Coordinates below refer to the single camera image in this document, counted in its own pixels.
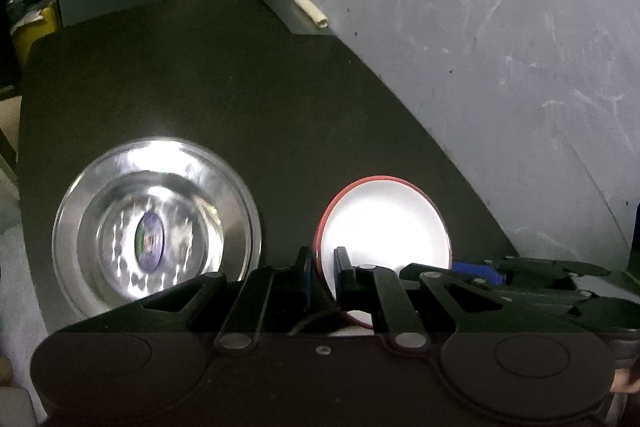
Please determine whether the cleaver with cream handle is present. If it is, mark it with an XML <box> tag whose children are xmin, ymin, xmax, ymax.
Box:
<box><xmin>262</xmin><ymin>0</ymin><xmax>333</xmax><ymax>36</ymax></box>

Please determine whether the white ceramic bowl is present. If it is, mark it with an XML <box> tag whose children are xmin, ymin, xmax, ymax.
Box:
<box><xmin>312</xmin><ymin>176</ymin><xmax>452</xmax><ymax>329</ymax></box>

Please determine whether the steel plate with sticker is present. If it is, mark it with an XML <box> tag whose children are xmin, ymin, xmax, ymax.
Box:
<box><xmin>51</xmin><ymin>138</ymin><xmax>262</xmax><ymax>319</ymax></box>

